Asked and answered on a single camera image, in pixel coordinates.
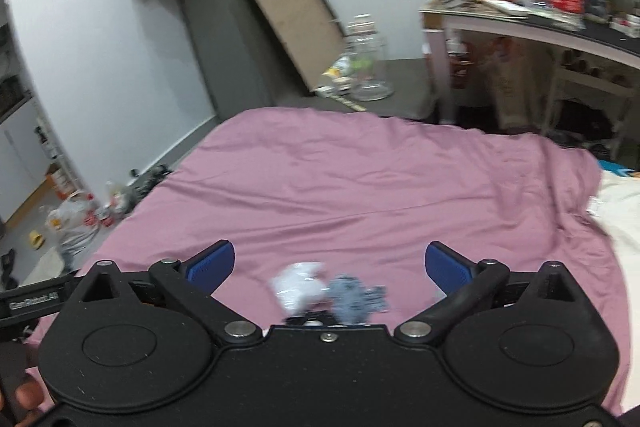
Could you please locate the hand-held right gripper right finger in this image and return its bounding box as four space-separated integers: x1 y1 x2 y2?
394 241 583 346

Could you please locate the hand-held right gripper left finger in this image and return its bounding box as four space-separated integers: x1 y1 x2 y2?
75 241 262 347

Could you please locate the grey pink plush toy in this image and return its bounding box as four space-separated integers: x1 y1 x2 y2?
327 274 391 325

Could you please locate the person's left hand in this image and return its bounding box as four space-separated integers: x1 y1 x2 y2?
0 381 46 427

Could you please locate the black sandal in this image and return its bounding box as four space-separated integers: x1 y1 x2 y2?
0 249 19 289

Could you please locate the white plastic bag red print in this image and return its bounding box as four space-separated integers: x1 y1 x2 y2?
46 196 104 269

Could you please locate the pink bed sheet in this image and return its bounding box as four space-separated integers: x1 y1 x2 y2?
22 107 631 427

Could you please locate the white cabinet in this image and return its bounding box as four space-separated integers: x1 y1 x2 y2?
0 22 62 228

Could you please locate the white storage rack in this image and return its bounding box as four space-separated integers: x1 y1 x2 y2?
34 114 84 200

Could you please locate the white pillow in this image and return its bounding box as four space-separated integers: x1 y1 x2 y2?
596 167 640 427

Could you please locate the brown paper bag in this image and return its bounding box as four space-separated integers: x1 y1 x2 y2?
487 36 551 128

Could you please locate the clear water jug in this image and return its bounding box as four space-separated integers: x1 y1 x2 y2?
345 13 394 102

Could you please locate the white green bottle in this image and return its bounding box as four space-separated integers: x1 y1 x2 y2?
325 56 362 80

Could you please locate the grey door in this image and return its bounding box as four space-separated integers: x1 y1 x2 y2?
172 0 292 120

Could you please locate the black framed cardboard tray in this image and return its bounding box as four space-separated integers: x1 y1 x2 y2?
241 0 347 96

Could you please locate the white desk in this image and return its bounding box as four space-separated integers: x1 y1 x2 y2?
419 0 640 158

